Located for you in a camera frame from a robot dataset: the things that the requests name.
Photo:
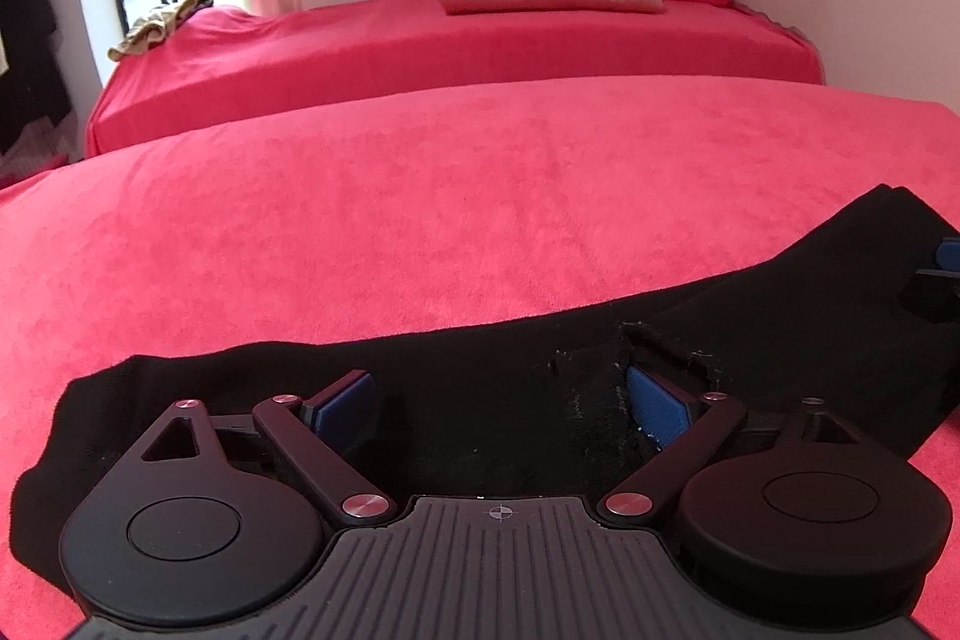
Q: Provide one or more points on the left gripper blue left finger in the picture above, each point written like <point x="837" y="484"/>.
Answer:
<point x="312" y="437"/>

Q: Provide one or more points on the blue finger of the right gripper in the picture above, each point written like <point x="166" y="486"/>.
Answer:
<point x="947" y="261"/>

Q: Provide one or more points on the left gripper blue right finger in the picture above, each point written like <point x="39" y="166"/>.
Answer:
<point x="688" y="431"/>

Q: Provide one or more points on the black knit pants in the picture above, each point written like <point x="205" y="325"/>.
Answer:
<point x="540" y="406"/>

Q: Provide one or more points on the red blanket on near bed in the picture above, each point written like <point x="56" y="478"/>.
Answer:
<point x="429" y="209"/>

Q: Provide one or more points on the red covered far bed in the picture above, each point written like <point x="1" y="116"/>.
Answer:
<point x="224" y="64"/>

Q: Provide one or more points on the olive cloth on far bed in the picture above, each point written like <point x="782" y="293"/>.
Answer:
<point x="157" y="26"/>

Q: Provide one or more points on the hanging black garment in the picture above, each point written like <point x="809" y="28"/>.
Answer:
<point x="32" y="85"/>

